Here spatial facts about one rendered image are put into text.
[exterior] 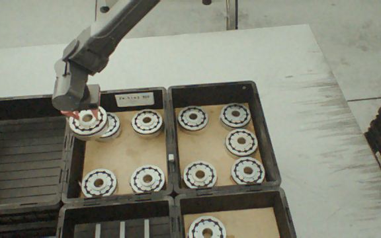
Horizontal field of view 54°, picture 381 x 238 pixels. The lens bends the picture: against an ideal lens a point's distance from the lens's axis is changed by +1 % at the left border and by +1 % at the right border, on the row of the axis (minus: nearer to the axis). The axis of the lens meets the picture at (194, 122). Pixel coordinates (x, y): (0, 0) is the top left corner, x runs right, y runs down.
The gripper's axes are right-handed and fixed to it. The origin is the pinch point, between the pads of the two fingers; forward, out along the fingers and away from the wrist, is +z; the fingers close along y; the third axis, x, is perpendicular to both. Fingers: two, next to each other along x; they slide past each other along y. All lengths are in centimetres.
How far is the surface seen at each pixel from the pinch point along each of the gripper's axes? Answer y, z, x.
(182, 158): 25.2, 21.9, -2.6
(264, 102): 60, 36, 29
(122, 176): 6.3, 21.6, -7.5
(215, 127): 37.1, 22.2, 8.8
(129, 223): 8.9, 21.7, -22.7
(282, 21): 111, 108, 167
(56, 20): -66, 105, 183
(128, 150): 7.8, 21.7, 2.1
